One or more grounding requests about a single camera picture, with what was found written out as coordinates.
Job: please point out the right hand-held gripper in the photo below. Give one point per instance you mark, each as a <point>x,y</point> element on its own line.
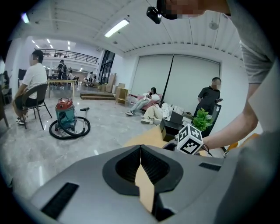
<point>189,140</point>

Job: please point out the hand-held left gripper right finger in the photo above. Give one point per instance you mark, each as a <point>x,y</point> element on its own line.
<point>192,186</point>

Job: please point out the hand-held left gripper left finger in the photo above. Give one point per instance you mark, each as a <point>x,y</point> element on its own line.
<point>92,175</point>

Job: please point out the black storage box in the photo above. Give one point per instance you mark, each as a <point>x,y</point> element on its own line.
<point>169,133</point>

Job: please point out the person's right forearm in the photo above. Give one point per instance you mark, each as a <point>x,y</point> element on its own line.
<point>229,135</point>

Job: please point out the cardboard sheet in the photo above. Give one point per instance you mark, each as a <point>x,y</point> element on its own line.
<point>111,83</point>

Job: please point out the green potted plant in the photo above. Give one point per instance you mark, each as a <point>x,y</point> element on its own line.
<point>202,120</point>

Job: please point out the black display stand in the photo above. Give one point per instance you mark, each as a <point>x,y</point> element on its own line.
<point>215,113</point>

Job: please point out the pink sofa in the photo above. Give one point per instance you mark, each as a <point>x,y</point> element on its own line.
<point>156,102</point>

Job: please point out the red and teal vacuum cleaner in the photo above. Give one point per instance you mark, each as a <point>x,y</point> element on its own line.
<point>64,116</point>

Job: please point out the wooden step platform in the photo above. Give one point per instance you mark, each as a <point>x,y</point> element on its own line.
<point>97,96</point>

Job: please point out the round wooden side table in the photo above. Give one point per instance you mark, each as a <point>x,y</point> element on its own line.
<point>121,96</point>

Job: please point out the black chair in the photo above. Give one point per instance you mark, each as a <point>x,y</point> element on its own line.
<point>40,94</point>

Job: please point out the person's grey shirt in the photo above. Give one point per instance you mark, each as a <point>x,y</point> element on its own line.
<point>256,54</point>

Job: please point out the round ceiling fixture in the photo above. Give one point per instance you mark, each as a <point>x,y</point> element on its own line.
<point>213,25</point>

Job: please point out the long ceiling light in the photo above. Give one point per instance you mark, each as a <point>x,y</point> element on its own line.
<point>25,18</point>
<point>117,27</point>

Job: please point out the person's head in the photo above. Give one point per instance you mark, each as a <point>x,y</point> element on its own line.
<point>197,6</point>

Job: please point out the black wall strip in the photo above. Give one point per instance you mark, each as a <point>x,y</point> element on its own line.
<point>168,78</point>

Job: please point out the black head camera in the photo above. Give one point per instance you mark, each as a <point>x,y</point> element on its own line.
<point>154,14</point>

